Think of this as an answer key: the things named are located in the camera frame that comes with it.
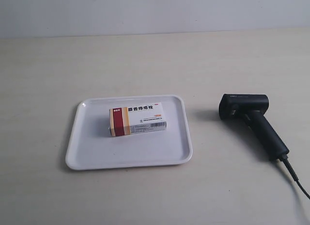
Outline white medicine box red stripe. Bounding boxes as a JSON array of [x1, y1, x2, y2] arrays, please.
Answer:
[[109, 102, 167, 137]]

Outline white plastic tray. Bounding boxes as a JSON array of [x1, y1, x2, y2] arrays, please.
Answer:
[[65, 95, 193, 170]]

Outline black handheld barcode scanner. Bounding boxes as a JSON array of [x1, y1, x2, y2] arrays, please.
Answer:
[[218, 94, 289, 161]]

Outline black scanner cable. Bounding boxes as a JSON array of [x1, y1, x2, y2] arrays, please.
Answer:
[[279, 156, 310, 200]]

